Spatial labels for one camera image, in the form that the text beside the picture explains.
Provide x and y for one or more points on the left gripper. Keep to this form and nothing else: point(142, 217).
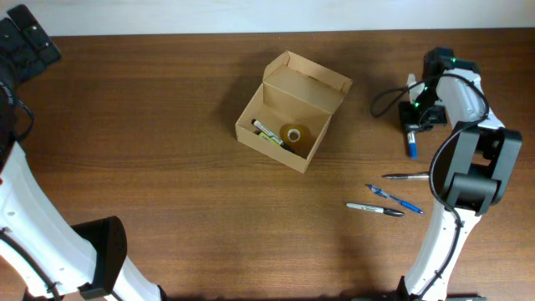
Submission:
point(32, 62)

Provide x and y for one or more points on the yellow tape roll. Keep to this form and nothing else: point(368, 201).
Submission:
point(298, 137)

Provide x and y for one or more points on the white marker blue cap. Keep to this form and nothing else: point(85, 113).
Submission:
point(412, 147)

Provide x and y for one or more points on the black pen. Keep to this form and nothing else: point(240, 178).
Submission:
point(411, 176)

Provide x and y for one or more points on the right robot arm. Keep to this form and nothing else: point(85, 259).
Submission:
point(468, 174)

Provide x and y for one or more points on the blue pen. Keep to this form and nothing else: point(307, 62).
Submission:
point(379, 192)

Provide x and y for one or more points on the brown cardboard box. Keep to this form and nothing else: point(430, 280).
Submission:
point(294, 90)

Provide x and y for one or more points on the grey black permanent marker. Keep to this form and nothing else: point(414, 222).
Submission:
point(380, 210)

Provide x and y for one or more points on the yellow highlighter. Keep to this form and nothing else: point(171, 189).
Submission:
point(267, 138)

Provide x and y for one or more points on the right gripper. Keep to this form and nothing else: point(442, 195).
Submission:
point(411, 124)

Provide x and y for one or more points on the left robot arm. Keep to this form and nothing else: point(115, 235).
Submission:
point(53, 258)

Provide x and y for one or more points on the white marker black cap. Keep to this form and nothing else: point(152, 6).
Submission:
point(261, 127)

